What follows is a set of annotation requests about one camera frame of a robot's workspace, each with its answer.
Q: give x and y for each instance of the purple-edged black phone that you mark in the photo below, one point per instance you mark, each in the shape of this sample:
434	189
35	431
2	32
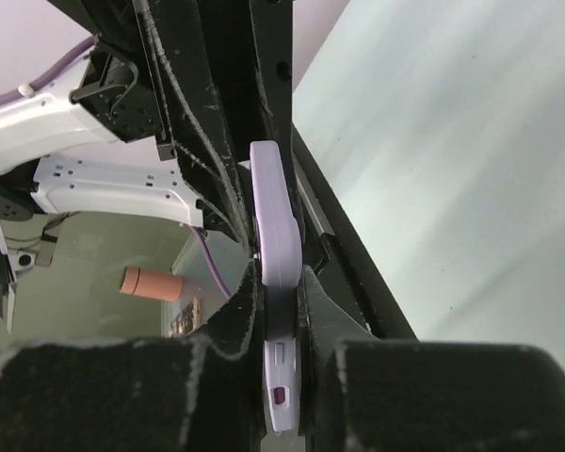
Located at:
279	360

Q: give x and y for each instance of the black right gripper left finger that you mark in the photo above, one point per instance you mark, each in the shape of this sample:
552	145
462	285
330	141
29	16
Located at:
199	392

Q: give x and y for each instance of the orange cylinder on floor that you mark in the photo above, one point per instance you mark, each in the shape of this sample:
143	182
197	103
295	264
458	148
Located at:
149	284

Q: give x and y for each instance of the lilac phone case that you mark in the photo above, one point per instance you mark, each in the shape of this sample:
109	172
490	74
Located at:
270	191

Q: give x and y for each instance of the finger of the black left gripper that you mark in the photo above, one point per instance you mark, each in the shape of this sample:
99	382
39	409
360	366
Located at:
150	75
272	27

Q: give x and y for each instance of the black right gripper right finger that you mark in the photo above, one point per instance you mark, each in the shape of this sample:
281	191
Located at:
371	394

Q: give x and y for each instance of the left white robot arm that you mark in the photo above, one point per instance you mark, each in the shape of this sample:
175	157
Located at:
58	158

